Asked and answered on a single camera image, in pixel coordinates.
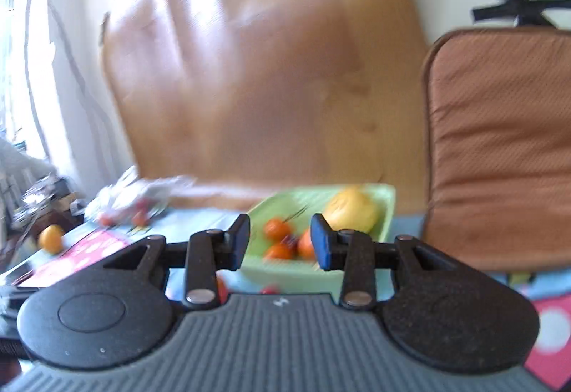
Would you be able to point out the orange tangerine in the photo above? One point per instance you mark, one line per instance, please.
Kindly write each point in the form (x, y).
(277, 229)
(305, 247)

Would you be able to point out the wood pattern vinyl sheet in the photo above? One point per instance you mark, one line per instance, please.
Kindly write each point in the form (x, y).
(248, 96)

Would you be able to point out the brown seat cushion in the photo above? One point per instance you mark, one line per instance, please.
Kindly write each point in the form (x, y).
(498, 132)

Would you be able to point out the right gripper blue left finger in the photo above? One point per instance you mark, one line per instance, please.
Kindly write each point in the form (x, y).
(203, 255)

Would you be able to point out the red cherry tomato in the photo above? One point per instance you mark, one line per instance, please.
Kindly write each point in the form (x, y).
(222, 290)
(270, 289)

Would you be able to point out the light green ceramic dish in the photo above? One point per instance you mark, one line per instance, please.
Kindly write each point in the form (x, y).
(299, 237)

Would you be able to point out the orange tomato with stem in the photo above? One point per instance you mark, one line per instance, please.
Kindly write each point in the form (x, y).
(279, 251)

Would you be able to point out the red cherry tomato back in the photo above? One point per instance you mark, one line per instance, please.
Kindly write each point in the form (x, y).
(270, 289)

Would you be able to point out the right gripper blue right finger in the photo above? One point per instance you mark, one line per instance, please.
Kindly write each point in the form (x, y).
(357, 255)

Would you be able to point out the black tape cross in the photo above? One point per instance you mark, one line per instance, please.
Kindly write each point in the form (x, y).
(521, 12)

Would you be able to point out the large yellow lemon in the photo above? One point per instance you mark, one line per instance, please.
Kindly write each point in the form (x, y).
(352, 208)

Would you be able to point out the small lemon at edge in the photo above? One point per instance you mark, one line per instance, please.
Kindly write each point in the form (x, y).
(51, 239)

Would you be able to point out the plastic bag of tomatoes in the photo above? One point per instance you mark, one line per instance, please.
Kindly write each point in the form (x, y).
(133, 200)

